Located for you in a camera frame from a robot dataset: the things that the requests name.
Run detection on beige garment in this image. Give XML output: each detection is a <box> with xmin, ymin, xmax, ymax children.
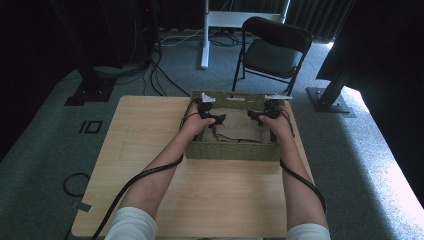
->
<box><xmin>201</xmin><ymin>107</ymin><xmax>272</xmax><ymax>145</ymax></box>

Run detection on dark cord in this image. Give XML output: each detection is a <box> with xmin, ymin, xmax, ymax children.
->
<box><xmin>212</xmin><ymin>130</ymin><xmax>263</xmax><ymax>145</ymax></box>

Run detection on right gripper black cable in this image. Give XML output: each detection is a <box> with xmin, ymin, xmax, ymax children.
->
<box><xmin>279</xmin><ymin>108</ymin><xmax>328</xmax><ymax>215</ymax></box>

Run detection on small tape piece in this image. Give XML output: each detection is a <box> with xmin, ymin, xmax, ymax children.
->
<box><xmin>76</xmin><ymin>201</ymin><xmax>93</xmax><ymax>214</ymax></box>

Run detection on person's left hand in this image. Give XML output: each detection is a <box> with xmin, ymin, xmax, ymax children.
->
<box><xmin>180</xmin><ymin>106</ymin><xmax>217</xmax><ymax>140</ymax></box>

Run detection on white desk frame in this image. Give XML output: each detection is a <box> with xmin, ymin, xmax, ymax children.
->
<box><xmin>200</xmin><ymin>0</ymin><xmax>291</xmax><ymax>70</ymax></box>

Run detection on right white sleeve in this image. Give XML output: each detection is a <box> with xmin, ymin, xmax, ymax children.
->
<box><xmin>286</xmin><ymin>223</ymin><xmax>332</xmax><ymax>240</ymax></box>

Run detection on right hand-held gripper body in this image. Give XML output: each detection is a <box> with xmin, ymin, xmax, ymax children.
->
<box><xmin>261</xmin><ymin>93</ymin><xmax>294</xmax><ymax>120</ymax></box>

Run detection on black cable loop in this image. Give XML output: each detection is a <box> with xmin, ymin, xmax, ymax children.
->
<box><xmin>62</xmin><ymin>172</ymin><xmax>91</xmax><ymax>198</ymax></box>

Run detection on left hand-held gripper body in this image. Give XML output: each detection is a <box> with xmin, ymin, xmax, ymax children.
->
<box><xmin>194</xmin><ymin>92</ymin><xmax>218</xmax><ymax>120</ymax></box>

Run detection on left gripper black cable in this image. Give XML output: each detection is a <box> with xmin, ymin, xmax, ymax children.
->
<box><xmin>90</xmin><ymin>99</ymin><xmax>202</xmax><ymax>240</ymax></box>

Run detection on black floor cables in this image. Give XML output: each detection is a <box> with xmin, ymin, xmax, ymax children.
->
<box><xmin>142</xmin><ymin>31</ymin><xmax>192</xmax><ymax>98</ymax></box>

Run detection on black folding chair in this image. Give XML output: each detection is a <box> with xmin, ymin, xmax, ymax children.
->
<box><xmin>231</xmin><ymin>16</ymin><xmax>315</xmax><ymax>96</ymax></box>

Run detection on green felt storage box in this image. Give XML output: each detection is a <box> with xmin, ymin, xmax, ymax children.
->
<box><xmin>185</xmin><ymin>89</ymin><xmax>292</xmax><ymax>163</ymax></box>

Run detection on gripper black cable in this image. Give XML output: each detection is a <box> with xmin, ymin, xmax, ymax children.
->
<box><xmin>279</xmin><ymin>108</ymin><xmax>328</xmax><ymax>215</ymax></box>
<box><xmin>90</xmin><ymin>99</ymin><xmax>202</xmax><ymax>240</ymax></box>

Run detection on white sleeve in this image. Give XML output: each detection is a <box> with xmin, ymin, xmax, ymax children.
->
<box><xmin>286</xmin><ymin>223</ymin><xmax>332</xmax><ymax>240</ymax></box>
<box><xmin>104</xmin><ymin>206</ymin><xmax>159</xmax><ymax>240</ymax></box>

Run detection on left white sleeve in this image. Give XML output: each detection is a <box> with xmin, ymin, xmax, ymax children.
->
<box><xmin>104</xmin><ymin>206</ymin><xmax>159</xmax><ymax>240</ymax></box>

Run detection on person's right hand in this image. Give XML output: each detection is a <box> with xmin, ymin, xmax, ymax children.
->
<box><xmin>258</xmin><ymin>113</ymin><xmax>292</xmax><ymax>142</ymax></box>

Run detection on dark curtain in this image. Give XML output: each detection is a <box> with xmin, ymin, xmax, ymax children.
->
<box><xmin>285</xmin><ymin>0</ymin><xmax>355</xmax><ymax>43</ymax></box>

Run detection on black metal stand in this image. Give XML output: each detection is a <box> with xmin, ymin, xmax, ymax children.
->
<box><xmin>306</xmin><ymin>63</ymin><xmax>357</xmax><ymax>119</ymax></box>
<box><xmin>49</xmin><ymin>0</ymin><xmax>118</xmax><ymax>107</ymax></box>

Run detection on white floor cable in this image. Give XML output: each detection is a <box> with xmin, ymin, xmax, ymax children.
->
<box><xmin>159</xmin><ymin>27</ymin><xmax>205</xmax><ymax>48</ymax></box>

